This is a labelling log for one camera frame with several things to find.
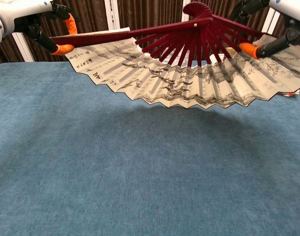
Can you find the right robot hand orange thumbtip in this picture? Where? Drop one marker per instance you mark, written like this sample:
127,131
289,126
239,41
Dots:
292,12

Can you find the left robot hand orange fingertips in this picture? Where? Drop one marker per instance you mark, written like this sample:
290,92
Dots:
17,17

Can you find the red ribbed paper folding fan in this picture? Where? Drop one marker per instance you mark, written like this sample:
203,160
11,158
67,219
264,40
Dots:
179,83

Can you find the gold tin can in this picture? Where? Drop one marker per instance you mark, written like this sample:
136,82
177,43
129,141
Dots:
230,52

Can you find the shiny foil snack packet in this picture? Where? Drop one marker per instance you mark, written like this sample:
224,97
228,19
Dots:
291,94

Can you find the dark brown curtain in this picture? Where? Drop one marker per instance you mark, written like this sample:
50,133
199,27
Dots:
150,14

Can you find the blue table cloth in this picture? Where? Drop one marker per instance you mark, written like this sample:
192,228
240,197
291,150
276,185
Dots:
115,172

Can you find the white frame post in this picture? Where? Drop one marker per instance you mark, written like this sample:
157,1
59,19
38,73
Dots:
113,14
23,49
273,22
185,17

